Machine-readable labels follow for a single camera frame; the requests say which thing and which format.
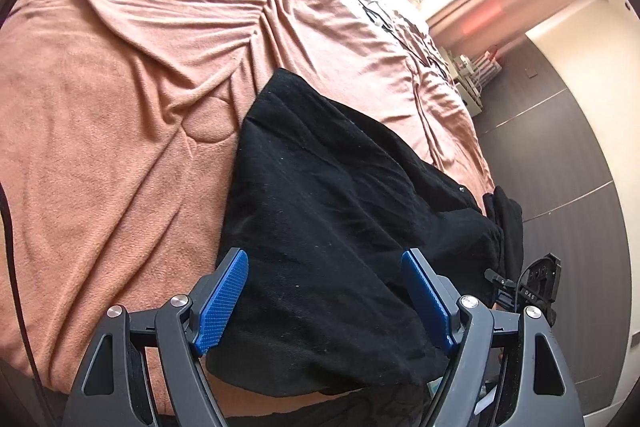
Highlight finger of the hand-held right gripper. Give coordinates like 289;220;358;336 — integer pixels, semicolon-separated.
484;269;516;295

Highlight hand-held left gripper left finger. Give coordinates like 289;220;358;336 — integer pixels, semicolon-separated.
60;248;249;427

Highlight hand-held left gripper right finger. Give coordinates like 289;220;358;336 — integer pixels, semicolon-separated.
401;248;586;427

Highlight black pants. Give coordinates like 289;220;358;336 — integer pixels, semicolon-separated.
206;68;506;400

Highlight black folded garment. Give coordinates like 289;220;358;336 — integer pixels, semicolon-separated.
482;186;524;278

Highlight white bedside cabinet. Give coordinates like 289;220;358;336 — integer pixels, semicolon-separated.
447;49;486;115

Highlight brown fleece blanket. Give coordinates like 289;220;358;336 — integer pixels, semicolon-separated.
0;0;496;413

